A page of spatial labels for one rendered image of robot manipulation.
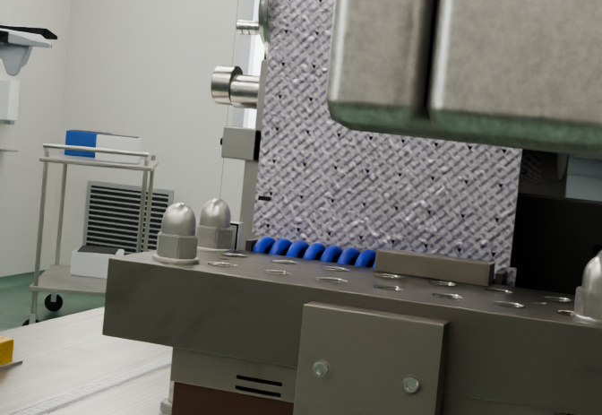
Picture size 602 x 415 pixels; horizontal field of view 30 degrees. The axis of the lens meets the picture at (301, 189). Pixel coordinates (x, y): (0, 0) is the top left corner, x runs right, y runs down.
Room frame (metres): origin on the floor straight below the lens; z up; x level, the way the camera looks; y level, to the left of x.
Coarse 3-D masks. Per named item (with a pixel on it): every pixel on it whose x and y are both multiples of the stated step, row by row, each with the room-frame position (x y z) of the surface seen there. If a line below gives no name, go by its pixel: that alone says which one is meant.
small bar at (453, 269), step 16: (384, 256) 0.92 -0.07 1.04; (400, 256) 0.91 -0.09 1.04; (416, 256) 0.91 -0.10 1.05; (432, 256) 0.91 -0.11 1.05; (448, 256) 0.92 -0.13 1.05; (400, 272) 0.91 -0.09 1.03; (416, 272) 0.91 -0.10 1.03; (432, 272) 0.91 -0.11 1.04; (448, 272) 0.90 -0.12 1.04; (464, 272) 0.90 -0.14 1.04; (480, 272) 0.89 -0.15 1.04
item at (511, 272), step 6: (276, 240) 1.01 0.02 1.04; (294, 240) 1.01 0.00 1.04; (342, 246) 0.99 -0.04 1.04; (348, 246) 0.99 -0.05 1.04; (360, 252) 0.99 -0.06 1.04; (498, 270) 0.95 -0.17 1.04; (504, 270) 0.95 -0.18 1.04; (510, 270) 0.95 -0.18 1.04; (516, 270) 0.95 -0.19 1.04; (510, 276) 0.95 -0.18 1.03; (510, 282) 0.95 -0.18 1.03
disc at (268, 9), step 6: (264, 0) 1.01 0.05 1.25; (270, 0) 1.01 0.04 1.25; (264, 6) 1.01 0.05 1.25; (270, 6) 1.02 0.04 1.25; (264, 12) 1.01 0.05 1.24; (270, 12) 1.02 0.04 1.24; (264, 18) 1.01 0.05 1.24; (270, 18) 1.02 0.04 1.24; (264, 24) 1.02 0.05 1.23; (270, 24) 1.02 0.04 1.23; (264, 30) 1.02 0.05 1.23; (270, 30) 1.02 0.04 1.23; (264, 36) 1.02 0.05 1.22; (270, 36) 1.02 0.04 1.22; (264, 42) 1.02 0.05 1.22
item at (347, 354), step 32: (320, 320) 0.77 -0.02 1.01; (352, 320) 0.76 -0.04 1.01; (384, 320) 0.76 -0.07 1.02; (416, 320) 0.75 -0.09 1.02; (320, 352) 0.77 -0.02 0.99; (352, 352) 0.76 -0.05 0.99; (384, 352) 0.76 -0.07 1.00; (416, 352) 0.75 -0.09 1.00; (320, 384) 0.77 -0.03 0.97; (352, 384) 0.76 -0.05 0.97; (384, 384) 0.76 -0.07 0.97; (416, 384) 0.74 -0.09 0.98
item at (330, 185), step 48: (288, 48) 1.02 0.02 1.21; (288, 96) 1.01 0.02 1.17; (288, 144) 1.01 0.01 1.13; (336, 144) 1.00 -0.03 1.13; (384, 144) 0.99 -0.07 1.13; (432, 144) 0.97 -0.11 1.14; (480, 144) 0.96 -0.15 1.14; (288, 192) 1.01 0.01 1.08; (336, 192) 1.00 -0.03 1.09; (384, 192) 0.98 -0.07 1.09; (432, 192) 0.97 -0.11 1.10; (480, 192) 0.96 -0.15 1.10; (336, 240) 1.00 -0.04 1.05; (384, 240) 0.98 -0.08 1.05; (432, 240) 0.97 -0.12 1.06; (480, 240) 0.96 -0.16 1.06
